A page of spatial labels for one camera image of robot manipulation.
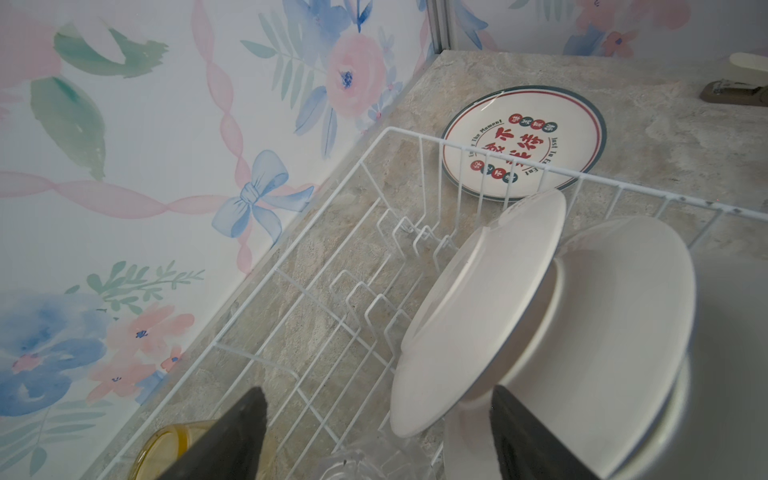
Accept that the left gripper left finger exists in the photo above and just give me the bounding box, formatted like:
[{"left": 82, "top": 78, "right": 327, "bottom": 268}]
[{"left": 159, "top": 387, "right": 268, "bottom": 480}]

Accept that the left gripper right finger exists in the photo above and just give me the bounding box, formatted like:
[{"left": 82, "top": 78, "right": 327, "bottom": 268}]
[{"left": 489, "top": 385, "right": 598, "bottom": 479}]

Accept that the plate with red characters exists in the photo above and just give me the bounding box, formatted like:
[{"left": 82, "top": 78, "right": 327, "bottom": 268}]
[{"left": 440, "top": 85, "right": 607, "bottom": 202}]

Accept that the right corner aluminium post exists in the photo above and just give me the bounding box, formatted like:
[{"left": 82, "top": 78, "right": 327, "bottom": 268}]
[{"left": 426, "top": 0, "right": 452, "bottom": 54}]

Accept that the small toy car right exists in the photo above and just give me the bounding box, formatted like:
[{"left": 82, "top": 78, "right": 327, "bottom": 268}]
[{"left": 699, "top": 52, "right": 767, "bottom": 107}]

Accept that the clear glass cup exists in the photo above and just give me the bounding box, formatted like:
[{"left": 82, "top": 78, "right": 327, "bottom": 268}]
[{"left": 310, "top": 432, "right": 436, "bottom": 480}]

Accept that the yellow plastic cup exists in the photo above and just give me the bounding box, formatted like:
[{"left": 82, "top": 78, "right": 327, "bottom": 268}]
[{"left": 129, "top": 420, "right": 216, "bottom": 480}]

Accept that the white wire dish rack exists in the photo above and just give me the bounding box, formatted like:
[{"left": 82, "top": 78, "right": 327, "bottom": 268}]
[{"left": 89, "top": 125, "right": 768, "bottom": 480}]

